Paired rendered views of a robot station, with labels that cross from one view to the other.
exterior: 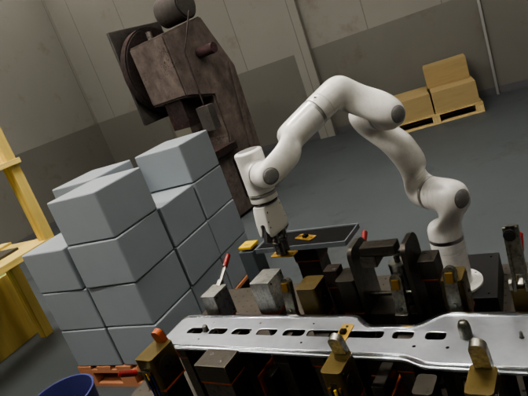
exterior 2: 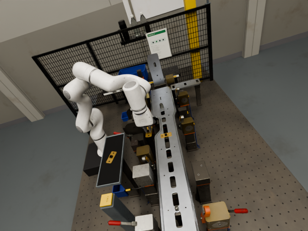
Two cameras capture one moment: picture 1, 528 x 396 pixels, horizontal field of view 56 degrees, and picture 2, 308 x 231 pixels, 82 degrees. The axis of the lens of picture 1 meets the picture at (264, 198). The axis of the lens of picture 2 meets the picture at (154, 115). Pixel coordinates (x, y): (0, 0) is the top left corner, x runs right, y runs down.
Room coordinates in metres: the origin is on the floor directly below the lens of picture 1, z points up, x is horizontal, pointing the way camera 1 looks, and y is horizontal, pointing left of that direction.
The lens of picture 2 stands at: (1.72, 0.72, 1.99)
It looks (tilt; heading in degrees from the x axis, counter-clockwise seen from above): 40 degrees down; 243
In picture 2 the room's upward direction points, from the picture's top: 19 degrees counter-clockwise
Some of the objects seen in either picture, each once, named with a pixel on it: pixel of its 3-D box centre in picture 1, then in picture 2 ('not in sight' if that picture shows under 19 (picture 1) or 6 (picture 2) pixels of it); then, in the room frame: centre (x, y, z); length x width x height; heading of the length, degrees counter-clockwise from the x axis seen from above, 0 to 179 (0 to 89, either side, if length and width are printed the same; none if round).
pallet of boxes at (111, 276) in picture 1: (150, 251); not in sight; (3.73, 0.97, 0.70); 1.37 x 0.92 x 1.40; 150
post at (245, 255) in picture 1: (268, 296); (123, 216); (1.84, 0.12, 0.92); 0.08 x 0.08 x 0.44; 54
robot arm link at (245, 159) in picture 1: (254, 170); (134, 94); (1.43, 0.00, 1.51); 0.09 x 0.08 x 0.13; 19
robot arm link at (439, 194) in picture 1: (446, 210); (95, 123); (1.62, -0.58, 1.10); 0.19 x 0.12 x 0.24; 20
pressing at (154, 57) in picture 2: not in sight; (156, 70); (0.84, -0.67, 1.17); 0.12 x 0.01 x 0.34; 144
